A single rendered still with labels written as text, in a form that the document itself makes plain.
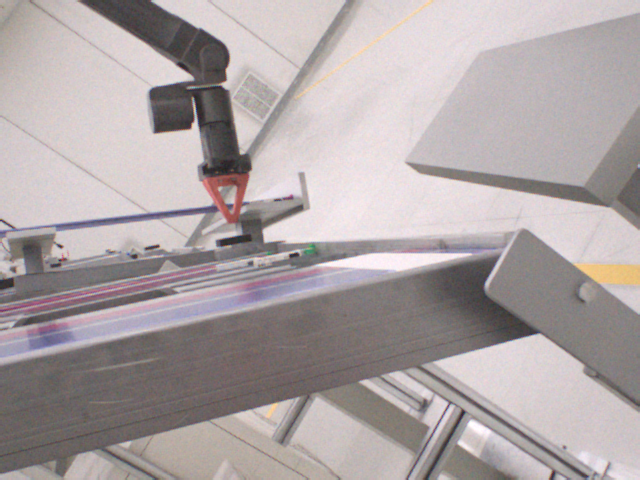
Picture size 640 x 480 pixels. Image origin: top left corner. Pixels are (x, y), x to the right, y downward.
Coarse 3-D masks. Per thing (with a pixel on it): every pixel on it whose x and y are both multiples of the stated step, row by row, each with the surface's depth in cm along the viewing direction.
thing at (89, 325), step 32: (384, 256) 66; (416, 256) 60; (448, 256) 55; (224, 288) 64; (256, 288) 58; (288, 288) 54; (64, 320) 62; (96, 320) 56; (128, 320) 52; (160, 320) 48; (0, 352) 47
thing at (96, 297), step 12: (312, 252) 97; (240, 264) 95; (252, 264) 95; (180, 276) 92; (192, 276) 93; (204, 276) 93; (216, 276) 94; (120, 288) 90; (132, 288) 91; (144, 288) 91; (156, 288) 92; (60, 300) 89; (72, 300) 89; (84, 300) 89; (96, 300) 89; (12, 312) 87; (24, 312) 87; (36, 312) 87; (48, 312) 88
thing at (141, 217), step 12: (228, 204) 127; (120, 216) 121; (132, 216) 122; (144, 216) 122; (156, 216) 123; (168, 216) 124; (24, 228) 116; (36, 228) 116; (60, 228) 117; (72, 228) 118
